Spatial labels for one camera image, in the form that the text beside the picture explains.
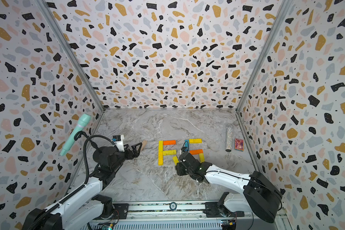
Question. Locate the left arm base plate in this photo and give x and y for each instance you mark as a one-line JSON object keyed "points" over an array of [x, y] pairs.
{"points": [[118, 211]]}

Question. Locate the mint green microphone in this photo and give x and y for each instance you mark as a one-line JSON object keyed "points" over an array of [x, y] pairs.
{"points": [[83, 121]]}

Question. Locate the yellow block scuffed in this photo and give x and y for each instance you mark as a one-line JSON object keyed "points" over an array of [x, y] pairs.
{"points": [[195, 141]]}

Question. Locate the round knob on rail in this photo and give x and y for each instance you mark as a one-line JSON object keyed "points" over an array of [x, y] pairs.
{"points": [[172, 206]]}

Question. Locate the yellow block lowest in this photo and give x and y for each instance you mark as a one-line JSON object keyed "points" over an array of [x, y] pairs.
{"points": [[160, 146]]}

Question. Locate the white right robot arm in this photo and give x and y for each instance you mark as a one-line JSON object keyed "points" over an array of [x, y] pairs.
{"points": [[261, 197]]}

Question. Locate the aluminium corner post right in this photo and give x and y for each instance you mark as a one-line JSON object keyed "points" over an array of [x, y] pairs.
{"points": [[282, 13]]}

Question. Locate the orange block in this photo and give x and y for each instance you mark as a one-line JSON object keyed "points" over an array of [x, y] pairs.
{"points": [[169, 142], [196, 151]]}

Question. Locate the natural wood block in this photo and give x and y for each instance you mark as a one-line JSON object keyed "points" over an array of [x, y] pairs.
{"points": [[144, 143]]}

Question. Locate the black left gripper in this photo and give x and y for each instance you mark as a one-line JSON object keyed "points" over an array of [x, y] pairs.
{"points": [[135, 151]]}

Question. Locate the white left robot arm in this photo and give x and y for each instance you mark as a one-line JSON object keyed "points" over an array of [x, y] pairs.
{"points": [[85, 202]]}

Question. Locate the yellow-green block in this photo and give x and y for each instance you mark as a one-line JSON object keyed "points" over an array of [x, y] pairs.
{"points": [[201, 157]]}

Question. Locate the purple card box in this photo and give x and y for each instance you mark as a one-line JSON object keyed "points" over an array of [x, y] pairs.
{"points": [[239, 144]]}

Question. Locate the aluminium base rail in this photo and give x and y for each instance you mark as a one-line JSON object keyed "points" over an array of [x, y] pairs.
{"points": [[188, 216]]}

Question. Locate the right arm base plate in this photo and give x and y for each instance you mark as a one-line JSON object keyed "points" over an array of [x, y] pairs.
{"points": [[214, 210]]}

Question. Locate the aluminium corner post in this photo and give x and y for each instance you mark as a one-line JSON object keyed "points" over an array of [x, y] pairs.
{"points": [[44, 9], [282, 13]]}

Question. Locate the aluminium corner post left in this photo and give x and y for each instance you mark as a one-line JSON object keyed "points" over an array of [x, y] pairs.
{"points": [[44, 9]]}

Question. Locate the black gooseneck mic stand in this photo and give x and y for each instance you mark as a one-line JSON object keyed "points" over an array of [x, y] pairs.
{"points": [[89, 140]]}

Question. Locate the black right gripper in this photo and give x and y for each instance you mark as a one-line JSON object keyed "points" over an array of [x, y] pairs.
{"points": [[180, 168]]}

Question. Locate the silver glitter microphone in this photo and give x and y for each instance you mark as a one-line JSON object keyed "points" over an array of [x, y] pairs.
{"points": [[229, 137]]}

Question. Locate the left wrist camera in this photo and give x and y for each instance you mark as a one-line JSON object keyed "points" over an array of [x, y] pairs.
{"points": [[118, 140]]}

